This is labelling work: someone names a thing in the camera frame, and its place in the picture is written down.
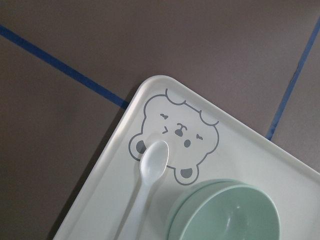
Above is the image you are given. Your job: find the green bowl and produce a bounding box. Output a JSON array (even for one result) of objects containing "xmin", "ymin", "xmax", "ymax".
[
  {"xmin": 166, "ymin": 179, "xmax": 243, "ymax": 240},
  {"xmin": 184, "ymin": 184, "xmax": 280, "ymax": 240}
]

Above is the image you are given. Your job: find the white plastic spoon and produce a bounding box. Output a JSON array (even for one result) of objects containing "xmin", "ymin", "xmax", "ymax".
[{"xmin": 118, "ymin": 140, "xmax": 169, "ymax": 240}]

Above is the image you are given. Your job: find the pale green serving tray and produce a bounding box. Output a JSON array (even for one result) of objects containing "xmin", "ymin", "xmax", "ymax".
[{"xmin": 55, "ymin": 75, "xmax": 320, "ymax": 240}]

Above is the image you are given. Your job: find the green bowl on tray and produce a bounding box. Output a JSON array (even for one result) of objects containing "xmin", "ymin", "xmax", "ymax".
[{"xmin": 166, "ymin": 179, "xmax": 243, "ymax": 240}]

